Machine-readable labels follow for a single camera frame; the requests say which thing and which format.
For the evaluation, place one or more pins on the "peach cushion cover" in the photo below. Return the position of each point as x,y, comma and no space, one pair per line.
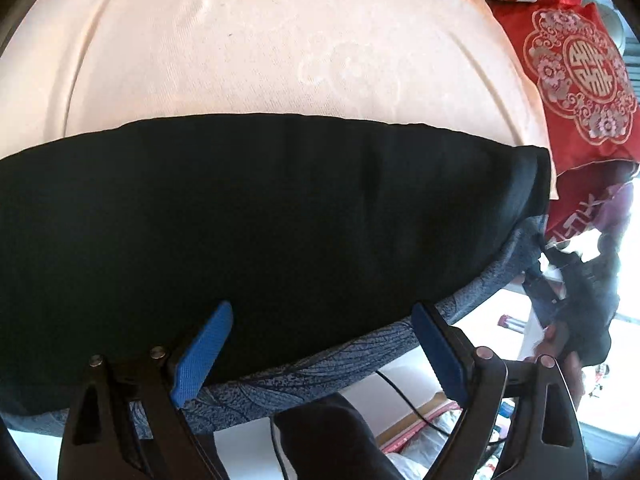
77,66

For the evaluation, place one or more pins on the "black pants with blue trim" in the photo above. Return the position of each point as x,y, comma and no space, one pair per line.
320,232

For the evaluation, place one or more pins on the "right hand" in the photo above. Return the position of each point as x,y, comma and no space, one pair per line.
571,365

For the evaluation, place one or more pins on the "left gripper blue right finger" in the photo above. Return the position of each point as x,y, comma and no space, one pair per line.
449,351

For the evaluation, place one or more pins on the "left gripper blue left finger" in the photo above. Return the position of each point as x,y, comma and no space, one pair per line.
195,364

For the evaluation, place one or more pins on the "red embroidered pillow right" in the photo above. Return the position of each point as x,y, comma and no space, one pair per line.
591,110

